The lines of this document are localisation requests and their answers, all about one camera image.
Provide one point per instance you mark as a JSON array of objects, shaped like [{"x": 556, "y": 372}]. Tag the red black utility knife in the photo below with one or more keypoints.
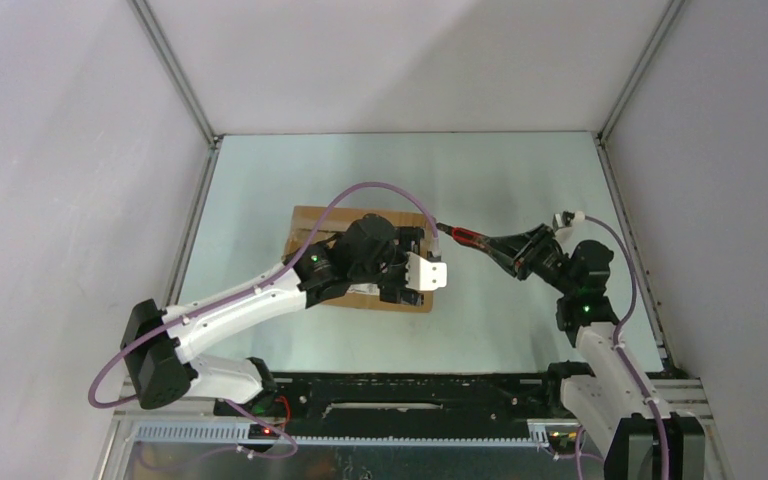
[{"x": 471, "y": 239}]

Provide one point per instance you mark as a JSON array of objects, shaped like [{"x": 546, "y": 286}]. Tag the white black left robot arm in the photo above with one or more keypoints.
[{"x": 165, "y": 348}]

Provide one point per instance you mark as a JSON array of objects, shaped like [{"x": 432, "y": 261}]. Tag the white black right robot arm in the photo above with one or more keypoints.
[{"x": 615, "y": 403}]

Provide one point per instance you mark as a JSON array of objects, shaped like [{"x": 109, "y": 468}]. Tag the brown cardboard express box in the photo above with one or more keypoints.
[{"x": 319, "y": 277}]

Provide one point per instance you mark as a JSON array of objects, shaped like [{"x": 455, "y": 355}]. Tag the aluminium left corner post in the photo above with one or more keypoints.
[{"x": 159, "y": 41}]

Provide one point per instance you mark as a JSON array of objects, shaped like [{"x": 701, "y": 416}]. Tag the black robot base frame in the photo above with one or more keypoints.
[{"x": 436, "y": 410}]

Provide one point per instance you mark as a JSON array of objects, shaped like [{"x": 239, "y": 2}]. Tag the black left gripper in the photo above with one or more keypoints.
[{"x": 399, "y": 285}]

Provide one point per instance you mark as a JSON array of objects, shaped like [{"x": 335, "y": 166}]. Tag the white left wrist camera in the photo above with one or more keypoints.
[{"x": 424, "y": 275}]

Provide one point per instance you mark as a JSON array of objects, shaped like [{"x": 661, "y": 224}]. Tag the aluminium right corner post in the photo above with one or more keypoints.
[{"x": 663, "y": 27}]

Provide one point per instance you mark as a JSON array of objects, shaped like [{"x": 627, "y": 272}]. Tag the aluminium corner post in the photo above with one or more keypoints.
[
  {"x": 663, "y": 27},
  {"x": 159, "y": 41}
]

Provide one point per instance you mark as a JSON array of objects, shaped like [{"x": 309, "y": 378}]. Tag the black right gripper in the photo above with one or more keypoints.
[{"x": 520, "y": 265}]

